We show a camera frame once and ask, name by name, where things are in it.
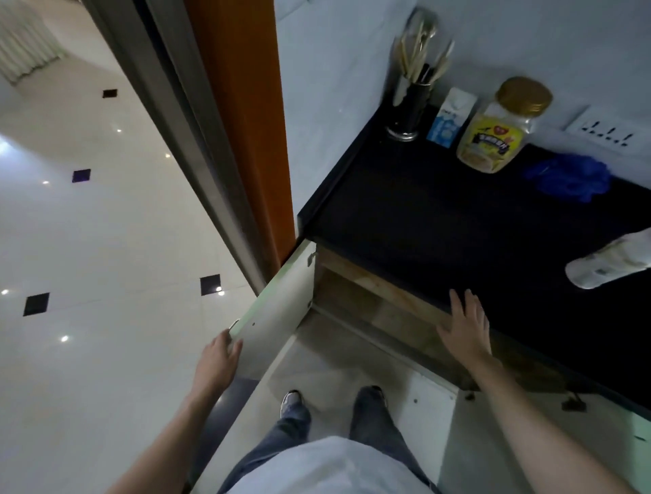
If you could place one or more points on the person's right hand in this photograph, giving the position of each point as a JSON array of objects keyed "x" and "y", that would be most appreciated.
[{"x": 468, "y": 341}]

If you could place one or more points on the person's left hand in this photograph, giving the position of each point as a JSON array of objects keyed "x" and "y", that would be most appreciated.
[{"x": 218, "y": 366}]

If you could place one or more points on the light green cabinet door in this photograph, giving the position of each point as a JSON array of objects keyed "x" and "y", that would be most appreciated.
[
  {"x": 478, "y": 458},
  {"x": 279, "y": 305}
]

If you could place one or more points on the light green kitchen cabinet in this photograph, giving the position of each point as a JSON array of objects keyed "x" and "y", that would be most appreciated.
[{"x": 366, "y": 300}]

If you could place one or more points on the person's left forearm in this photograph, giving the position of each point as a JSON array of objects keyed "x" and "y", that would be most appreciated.
[{"x": 163, "y": 448}]

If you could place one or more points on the person's right forearm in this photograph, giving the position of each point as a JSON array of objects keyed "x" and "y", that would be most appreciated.
[{"x": 534, "y": 427}]

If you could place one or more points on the person's left shoe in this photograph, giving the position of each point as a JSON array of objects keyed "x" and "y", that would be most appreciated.
[{"x": 291, "y": 402}]

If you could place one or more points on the person's blue jeans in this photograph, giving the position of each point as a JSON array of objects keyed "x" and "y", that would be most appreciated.
[{"x": 371, "y": 422}]

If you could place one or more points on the person's white shirt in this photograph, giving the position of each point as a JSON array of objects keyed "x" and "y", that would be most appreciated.
[{"x": 325, "y": 468}]

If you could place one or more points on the white bottle red cap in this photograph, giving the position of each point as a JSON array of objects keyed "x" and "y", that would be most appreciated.
[{"x": 605, "y": 264}]

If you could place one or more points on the blue crumpled cloth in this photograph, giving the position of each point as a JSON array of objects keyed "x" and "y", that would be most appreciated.
[{"x": 569, "y": 175}]

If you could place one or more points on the clear jar gold lid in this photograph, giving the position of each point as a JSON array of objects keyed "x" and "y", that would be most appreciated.
[{"x": 493, "y": 142}]

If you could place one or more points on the blue white milk carton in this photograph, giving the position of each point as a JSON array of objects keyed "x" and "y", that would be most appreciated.
[{"x": 447, "y": 124}]

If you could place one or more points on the grey metal door jamb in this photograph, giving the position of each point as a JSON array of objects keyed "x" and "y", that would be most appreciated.
[{"x": 178, "y": 102}]

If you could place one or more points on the white curtain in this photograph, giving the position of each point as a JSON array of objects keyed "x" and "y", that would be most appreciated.
[{"x": 25, "y": 40}]

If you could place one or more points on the orange wooden door frame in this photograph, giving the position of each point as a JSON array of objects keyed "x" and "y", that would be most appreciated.
[{"x": 239, "y": 127}]

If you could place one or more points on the white wall power socket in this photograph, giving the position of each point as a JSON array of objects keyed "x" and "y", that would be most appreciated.
[{"x": 610, "y": 130}]

